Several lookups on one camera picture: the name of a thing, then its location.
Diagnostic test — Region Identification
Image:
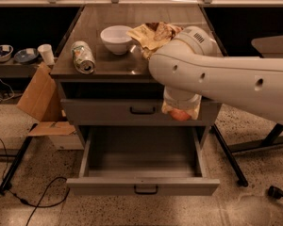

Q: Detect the black left stand leg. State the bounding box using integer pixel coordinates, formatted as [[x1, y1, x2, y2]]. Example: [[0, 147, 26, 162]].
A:
[[0, 136, 32, 195]]

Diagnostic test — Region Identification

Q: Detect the blue patterned bowl left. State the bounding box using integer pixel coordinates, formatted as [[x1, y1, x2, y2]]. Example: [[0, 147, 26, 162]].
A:
[[0, 44, 13, 63]]

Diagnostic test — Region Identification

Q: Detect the closed upper drawer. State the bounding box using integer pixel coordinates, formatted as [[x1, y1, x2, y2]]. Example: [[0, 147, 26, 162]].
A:
[[61, 99, 221, 126]]

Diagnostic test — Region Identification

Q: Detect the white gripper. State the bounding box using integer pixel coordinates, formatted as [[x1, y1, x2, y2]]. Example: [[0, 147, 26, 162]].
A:
[[161, 87, 201, 120]]

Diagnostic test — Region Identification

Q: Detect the black table leg frame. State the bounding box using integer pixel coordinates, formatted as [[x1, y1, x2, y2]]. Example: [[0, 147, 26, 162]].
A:
[[211, 124, 283, 187]]

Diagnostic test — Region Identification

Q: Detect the white paper cup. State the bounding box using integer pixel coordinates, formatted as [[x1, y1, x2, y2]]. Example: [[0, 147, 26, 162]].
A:
[[38, 44, 55, 65]]

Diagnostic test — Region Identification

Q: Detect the black caster foot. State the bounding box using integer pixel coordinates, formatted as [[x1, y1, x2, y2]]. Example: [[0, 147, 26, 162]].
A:
[[268, 186, 283, 200]]

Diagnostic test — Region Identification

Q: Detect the red apple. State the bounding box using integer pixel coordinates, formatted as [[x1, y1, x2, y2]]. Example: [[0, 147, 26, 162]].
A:
[[169, 108, 191, 121]]

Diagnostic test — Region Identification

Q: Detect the crushed soda can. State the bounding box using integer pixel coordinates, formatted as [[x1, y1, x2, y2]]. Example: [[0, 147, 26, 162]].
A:
[[71, 40, 95, 74]]

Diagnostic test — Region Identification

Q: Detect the open middle drawer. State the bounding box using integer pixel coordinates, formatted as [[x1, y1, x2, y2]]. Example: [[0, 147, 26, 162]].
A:
[[67, 126, 220, 196]]

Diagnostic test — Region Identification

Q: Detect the brown cardboard box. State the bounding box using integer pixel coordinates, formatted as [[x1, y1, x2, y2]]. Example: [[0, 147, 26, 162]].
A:
[[17, 62, 84, 150]]

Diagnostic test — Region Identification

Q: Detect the blue patterned bowl right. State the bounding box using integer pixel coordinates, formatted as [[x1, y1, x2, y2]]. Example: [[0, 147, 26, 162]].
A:
[[14, 48, 39, 64]]

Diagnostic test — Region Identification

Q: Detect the yellow brown chip bag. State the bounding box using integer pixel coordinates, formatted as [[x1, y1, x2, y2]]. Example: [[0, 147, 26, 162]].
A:
[[126, 22, 183, 59]]

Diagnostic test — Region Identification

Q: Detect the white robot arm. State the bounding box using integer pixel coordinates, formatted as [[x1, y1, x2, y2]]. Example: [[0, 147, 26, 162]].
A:
[[148, 26, 283, 125]]

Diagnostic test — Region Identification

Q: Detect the grey drawer cabinet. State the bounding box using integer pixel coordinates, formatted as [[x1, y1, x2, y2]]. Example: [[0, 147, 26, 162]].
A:
[[51, 4, 211, 143]]

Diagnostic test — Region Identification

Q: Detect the white ceramic bowl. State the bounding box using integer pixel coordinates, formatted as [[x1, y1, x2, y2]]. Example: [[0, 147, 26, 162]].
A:
[[100, 25, 133, 55]]

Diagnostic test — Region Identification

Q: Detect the blue patterned bowl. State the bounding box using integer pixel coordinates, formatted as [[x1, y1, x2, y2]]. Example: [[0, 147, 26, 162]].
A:
[[0, 44, 13, 63], [14, 48, 39, 64]]

